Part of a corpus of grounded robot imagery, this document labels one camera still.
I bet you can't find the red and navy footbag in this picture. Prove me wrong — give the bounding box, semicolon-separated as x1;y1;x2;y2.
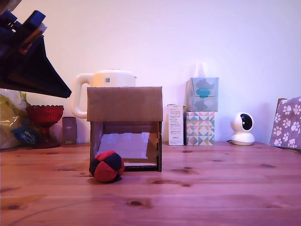
89;150;126;183

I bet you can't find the cardboard dice tower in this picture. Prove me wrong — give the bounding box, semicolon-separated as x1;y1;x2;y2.
86;86;164;172

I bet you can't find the red glass goblet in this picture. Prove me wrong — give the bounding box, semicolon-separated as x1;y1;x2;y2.
25;105;64;149

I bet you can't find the yellow and white plastic bag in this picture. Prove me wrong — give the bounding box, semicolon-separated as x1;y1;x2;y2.
0;88;36;150

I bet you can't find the small dark grey box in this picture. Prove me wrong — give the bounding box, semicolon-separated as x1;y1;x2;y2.
62;116;78;145

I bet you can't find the cream electric kettle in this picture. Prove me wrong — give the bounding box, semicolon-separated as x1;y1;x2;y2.
70;69;138;119

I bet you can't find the tall white printed carton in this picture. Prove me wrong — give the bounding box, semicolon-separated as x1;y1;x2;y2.
167;104;184;146

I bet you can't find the white tissue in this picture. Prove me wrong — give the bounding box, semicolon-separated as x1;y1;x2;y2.
194;61;207;78

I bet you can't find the grey cloud print tissue box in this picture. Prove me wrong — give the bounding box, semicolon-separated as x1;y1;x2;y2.
184;77;219;113

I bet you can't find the geometric patterned box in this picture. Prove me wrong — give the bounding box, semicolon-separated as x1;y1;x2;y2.
185;111;215;146

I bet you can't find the grey paw print cloth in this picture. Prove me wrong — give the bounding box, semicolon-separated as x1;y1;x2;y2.
269;96;301;150

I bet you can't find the small white round camera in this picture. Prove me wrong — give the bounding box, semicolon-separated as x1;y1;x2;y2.
230;112;255;145

